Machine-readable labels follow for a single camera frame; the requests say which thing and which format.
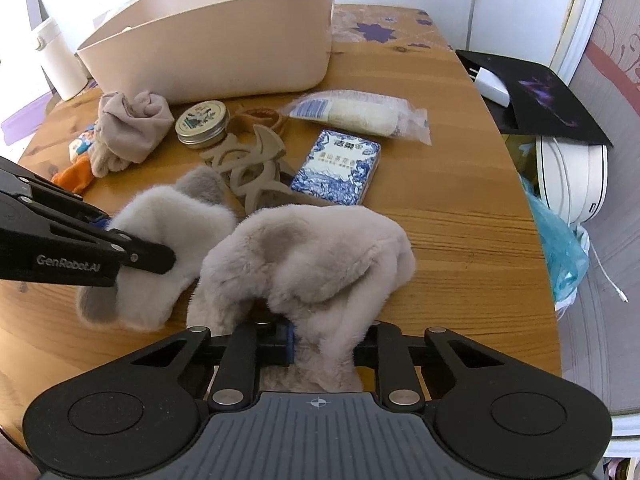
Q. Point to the beige plastic basket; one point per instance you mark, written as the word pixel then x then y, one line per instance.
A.
pixel 200 50

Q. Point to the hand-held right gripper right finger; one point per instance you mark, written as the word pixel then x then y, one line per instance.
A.
pixel 385 350

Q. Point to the round metal tin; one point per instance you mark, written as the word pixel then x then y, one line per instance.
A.
pixel 200 120

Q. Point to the orange plush toy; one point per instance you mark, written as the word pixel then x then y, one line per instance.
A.
pixel 75 175

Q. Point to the white thermos bottle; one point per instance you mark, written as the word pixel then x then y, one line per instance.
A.
pixel 60 65

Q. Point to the blue white tissue pack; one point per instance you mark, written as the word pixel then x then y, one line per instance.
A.
pixel 335 170

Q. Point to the clear cotton pad packet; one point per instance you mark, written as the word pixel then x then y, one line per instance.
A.
pixel 350 112

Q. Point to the wooden desk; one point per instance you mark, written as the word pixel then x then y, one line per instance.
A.
pixel 450 260

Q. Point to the beige hair claw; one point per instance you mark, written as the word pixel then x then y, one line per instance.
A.
pixel 265 145

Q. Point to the beige sock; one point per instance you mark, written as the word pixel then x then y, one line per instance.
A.
pixel 135 125

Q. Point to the floral patterned door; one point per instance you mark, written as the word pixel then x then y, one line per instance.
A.
pixel 620 160

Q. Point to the white door frame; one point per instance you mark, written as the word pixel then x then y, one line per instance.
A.
pixel 580 15

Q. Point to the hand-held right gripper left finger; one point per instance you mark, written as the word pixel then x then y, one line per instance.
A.
pixel 289 341

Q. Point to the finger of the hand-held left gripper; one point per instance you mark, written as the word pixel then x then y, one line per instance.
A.
pixel 50 190
pixel 75 257

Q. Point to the white charger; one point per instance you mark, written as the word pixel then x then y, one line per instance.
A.
pixel 492 87

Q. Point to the cream round appliance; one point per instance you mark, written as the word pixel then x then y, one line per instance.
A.
pixel 570 180

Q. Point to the teal plastic bag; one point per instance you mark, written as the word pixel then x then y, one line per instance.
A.
pixel 555 245

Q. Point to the black mouse pad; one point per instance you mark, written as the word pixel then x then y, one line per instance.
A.
pixel 550 100

